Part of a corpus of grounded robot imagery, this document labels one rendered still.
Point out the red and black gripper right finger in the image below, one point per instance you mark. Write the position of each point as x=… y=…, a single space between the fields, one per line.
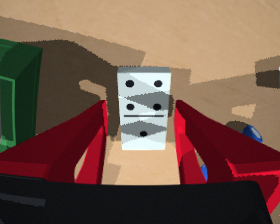
x=228 y=154

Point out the green open bin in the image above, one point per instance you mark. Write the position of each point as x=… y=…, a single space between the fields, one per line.
x=19 y=63

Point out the blue aa battery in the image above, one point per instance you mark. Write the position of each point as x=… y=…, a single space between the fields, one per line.
x=249 y=131

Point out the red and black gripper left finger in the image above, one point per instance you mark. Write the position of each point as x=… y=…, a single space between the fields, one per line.
x=54 y=154

